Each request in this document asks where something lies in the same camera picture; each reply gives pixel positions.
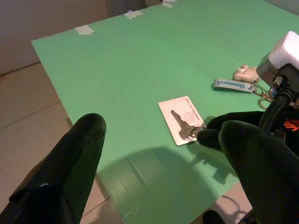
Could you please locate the green table cover sheet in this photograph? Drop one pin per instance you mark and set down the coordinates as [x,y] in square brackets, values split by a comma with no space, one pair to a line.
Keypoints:
[130,77]

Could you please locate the metal key rings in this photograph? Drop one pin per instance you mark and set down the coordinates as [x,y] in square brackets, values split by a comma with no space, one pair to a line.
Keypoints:
[265,96]

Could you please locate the white key tag card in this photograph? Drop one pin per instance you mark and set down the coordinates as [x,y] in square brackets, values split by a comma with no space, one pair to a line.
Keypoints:
[170,112]

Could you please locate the beige plush toy charm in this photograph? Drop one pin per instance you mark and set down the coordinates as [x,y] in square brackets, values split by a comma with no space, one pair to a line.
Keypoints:
[243,73]

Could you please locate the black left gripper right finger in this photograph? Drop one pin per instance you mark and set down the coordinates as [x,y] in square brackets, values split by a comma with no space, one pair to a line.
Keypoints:
[268,177]

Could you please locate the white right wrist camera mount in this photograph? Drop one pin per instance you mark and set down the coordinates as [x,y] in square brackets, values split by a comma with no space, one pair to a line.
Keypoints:
[285,49]

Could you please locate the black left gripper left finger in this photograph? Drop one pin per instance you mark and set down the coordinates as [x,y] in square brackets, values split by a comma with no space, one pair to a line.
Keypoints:
[58,175]

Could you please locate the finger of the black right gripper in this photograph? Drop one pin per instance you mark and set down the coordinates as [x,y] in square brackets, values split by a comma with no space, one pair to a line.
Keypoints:
[233,116]
[209,138]

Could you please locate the pale masking tape piece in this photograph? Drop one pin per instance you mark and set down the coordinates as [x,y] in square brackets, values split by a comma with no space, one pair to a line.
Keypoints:
[84,30]
[168,3]
[133,14]

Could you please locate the silver key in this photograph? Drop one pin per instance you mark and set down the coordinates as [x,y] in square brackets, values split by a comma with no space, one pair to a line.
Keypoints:
[184,131]

